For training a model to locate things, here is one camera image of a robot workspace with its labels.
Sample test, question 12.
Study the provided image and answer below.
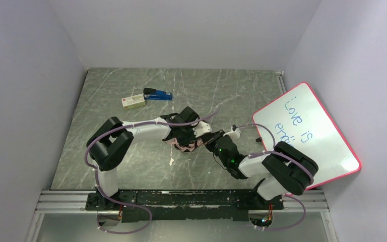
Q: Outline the pink folding umbrella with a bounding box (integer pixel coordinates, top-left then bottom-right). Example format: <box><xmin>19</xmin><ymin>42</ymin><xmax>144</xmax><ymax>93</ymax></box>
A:
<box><xmin>162</xmin><ymin>132</ymin><xmax>208</xmax><ymax>152</ymax></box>

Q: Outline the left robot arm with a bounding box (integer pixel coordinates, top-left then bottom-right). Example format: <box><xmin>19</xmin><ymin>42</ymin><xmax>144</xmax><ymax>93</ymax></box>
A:
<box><xmin>84</xmin><ymin>106</ymin><xmax>211</xmax><ymax>202</ymax></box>

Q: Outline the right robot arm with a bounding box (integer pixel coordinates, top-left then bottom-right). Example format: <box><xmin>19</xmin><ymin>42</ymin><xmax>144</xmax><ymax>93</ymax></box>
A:
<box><xmin>200</xmin><ymin>129</ymin><xmax>319</xmax><ymax>200</ymax></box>

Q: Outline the blue black stapler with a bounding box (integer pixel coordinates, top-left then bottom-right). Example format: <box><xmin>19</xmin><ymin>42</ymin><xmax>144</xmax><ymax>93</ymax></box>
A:
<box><xmin>143</xmin><ymin>88</ymin><xmax>173</xmax><ymax>101</ymax></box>

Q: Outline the small white box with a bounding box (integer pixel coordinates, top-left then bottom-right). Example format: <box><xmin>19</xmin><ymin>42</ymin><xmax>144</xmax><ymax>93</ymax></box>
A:
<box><xmin>121</xmin><ymin>94</ymin><xmax>146</xmax><ymax>109</ymax></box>

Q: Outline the red framed whiteboard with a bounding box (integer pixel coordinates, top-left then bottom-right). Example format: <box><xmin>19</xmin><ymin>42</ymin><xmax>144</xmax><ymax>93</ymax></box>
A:
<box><xmin>252</xmin><ymin>82</ymin><xmax>362</xmax><ymax>189</ymax></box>

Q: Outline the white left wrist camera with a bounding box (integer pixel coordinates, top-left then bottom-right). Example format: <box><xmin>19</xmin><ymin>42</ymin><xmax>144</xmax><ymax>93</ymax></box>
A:
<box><xmin>192</xmin><ymin>121</ymin><xmax>212</xmax><ymax>138</ymax></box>

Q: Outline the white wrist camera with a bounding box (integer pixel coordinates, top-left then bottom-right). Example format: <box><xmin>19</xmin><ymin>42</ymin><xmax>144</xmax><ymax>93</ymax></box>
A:
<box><xmin>192</xmin><ymin>121</ymin><xmax>212</xmax><ymax>138</ymax></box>
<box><xmin>223</xmin><ymin>126</ymin><xmax>240</xmax><ymax>140</ymax></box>

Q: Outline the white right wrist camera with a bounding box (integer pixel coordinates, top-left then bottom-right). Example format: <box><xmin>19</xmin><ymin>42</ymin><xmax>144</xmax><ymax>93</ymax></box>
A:
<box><xmin>223</xmin><ymin>126</ymin><xmax>240</xmax><ymax>140</ymax></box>

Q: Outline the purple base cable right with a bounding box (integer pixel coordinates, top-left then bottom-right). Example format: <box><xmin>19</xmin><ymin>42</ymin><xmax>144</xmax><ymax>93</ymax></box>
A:
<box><xmin>253</xmin><ymin>195</ymin><xmax>307</xmax><ymax>232</ymax></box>

